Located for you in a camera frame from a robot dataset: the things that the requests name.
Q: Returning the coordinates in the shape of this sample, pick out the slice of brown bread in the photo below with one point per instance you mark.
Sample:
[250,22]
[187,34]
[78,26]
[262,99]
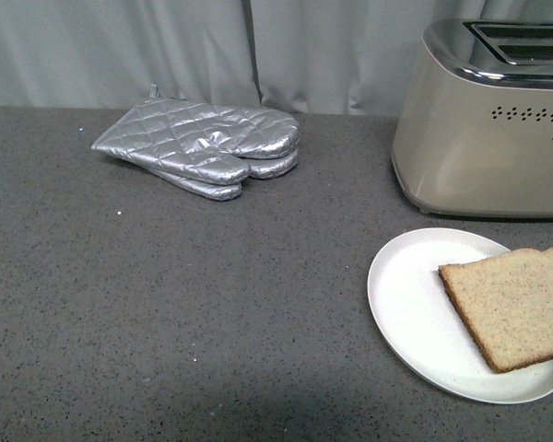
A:
[506,304]

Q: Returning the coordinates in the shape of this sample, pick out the beige two-slot toaster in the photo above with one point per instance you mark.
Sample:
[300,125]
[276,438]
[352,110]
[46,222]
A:
[475,136]

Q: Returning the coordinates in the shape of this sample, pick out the lower silver quilted oven mitt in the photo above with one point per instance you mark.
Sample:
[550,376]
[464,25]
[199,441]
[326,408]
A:
[261,169]

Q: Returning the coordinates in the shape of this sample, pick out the silver quilted oven mitt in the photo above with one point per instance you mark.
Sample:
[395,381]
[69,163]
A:
[261,169]
[201,141]

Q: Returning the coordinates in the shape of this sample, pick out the upper silver quilted oven mitt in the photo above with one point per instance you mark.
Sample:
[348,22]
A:
[201,141]

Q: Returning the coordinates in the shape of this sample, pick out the white round plate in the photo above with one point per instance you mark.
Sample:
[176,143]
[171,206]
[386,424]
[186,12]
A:
[420,324]

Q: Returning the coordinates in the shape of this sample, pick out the grey-white curtain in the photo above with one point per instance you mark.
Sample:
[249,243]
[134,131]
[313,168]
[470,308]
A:
[333,57]

